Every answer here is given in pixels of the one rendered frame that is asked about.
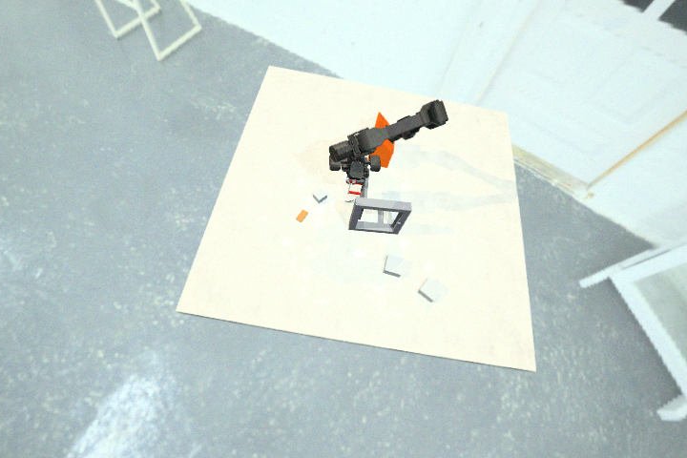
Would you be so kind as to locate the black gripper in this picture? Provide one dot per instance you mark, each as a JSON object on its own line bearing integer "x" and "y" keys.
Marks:
{"x": 374, "y": 162}

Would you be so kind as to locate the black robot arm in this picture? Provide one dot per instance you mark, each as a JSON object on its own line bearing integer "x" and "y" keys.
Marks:
{"x": 364, "y": 142}

